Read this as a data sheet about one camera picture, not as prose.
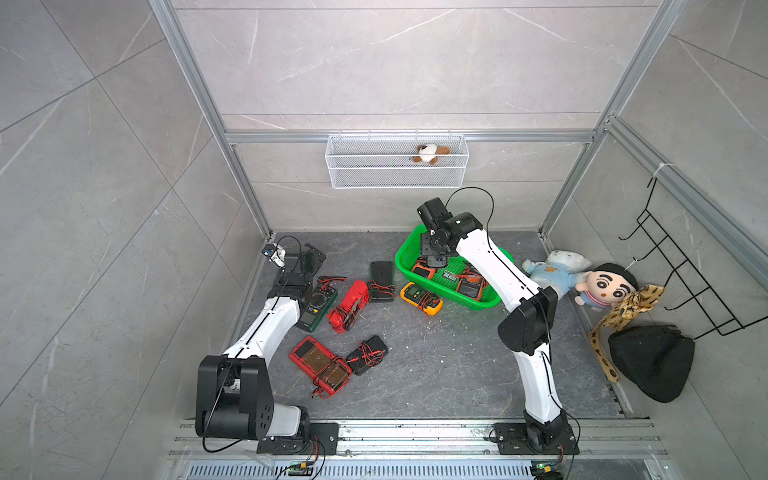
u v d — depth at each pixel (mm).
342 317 878
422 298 950
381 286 991
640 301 745
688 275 671
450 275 1068
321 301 973
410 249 1034
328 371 811
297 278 660
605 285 813
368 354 837
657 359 671
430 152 876
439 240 652
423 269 1004
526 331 537
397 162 1009
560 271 972
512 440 724
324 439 732
